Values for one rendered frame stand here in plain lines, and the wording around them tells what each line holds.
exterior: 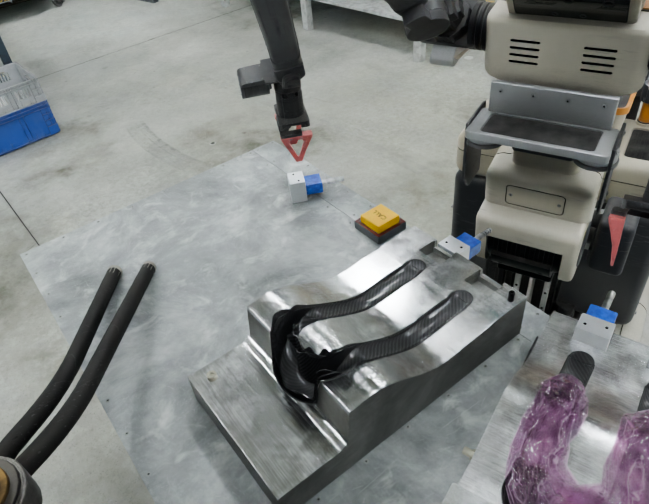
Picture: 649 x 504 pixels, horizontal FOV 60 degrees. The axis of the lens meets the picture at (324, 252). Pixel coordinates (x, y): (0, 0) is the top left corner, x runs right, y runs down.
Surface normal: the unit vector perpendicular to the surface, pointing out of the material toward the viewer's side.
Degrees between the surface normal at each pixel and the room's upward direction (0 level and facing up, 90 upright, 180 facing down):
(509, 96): 90
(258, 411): 0
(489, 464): 10
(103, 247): 0
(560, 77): 98
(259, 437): 0
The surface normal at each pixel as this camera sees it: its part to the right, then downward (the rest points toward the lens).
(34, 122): 0.66, 0.45
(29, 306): -0.09, -0.76
